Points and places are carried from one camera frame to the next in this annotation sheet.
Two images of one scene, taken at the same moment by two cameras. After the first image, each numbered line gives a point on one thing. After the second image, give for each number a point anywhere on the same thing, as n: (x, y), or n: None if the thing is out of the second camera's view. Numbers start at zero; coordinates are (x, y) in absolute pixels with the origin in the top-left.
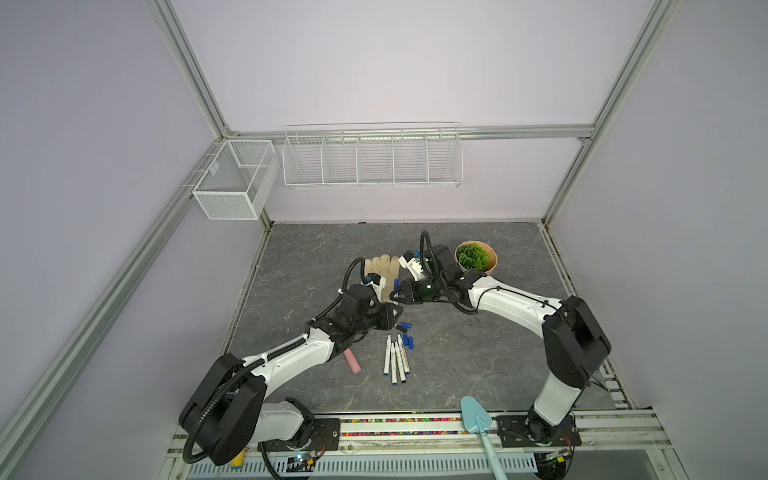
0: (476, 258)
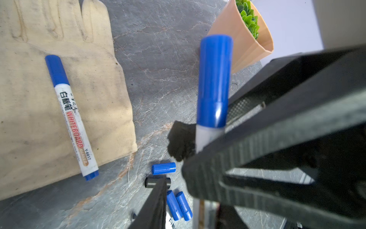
0: (251, 39)
